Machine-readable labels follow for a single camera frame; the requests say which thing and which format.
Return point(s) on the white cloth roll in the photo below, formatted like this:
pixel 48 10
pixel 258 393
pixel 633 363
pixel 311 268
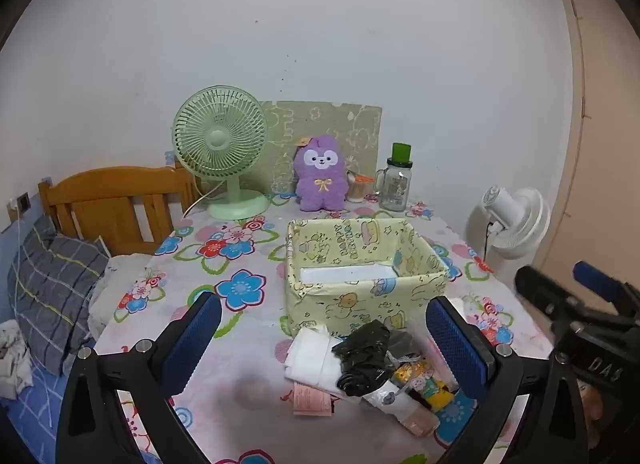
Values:
pixel 310 356

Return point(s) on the white crumpled cloth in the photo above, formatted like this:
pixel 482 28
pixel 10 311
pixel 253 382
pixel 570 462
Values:
pixel 15 359

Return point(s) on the white standing fan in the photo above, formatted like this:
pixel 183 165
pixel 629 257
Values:
pixel 525 224

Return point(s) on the grey plaid pillow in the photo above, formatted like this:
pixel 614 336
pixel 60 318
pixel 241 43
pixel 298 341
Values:
pixel 50 284

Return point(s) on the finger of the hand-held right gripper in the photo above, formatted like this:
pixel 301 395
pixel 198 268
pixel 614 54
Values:
pixel 595 279
pixel 537 286

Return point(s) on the purple plush toy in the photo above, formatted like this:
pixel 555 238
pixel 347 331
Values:
pixel 320 179

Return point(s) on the glass jar with green lid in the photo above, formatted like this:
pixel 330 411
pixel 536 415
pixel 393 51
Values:
pixel 395 189

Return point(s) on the green patterned board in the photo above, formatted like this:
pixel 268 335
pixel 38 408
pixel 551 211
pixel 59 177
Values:
pixel 340 134

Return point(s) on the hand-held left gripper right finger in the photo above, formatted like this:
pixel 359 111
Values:
pixel 460 349

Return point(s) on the beige cloth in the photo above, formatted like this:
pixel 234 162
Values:
pixel 420 424

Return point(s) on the dark grey cloth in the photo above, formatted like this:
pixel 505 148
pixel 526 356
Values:
pixel 405 344

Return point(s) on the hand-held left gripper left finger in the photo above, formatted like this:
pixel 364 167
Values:
pixel 195 339

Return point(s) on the yellow cartoon print storage box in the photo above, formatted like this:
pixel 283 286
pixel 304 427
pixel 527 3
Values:
pixel 350 304

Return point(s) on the clear plastic package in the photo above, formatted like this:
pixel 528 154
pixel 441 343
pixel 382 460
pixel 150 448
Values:
pixel 385 399

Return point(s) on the black plastic bag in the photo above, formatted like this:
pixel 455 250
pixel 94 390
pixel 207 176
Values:
pixel 360 354

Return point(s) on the beige door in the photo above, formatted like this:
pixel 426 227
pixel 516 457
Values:
pixel 600 144

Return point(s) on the yellow cartoon packet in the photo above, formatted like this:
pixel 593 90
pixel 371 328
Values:
pixel 425 384

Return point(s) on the pink packet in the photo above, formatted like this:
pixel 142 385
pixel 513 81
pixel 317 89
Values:
pixel 310 399

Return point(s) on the small container with orange lid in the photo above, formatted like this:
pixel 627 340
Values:
pixel 357 191

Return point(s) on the green desk fan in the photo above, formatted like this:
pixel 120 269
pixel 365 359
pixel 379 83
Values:
pixel 217 137

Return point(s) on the white quilt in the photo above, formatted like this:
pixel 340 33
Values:
pixel 115 289

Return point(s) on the blue bedsheet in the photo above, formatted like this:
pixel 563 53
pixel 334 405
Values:
pixel 30 419

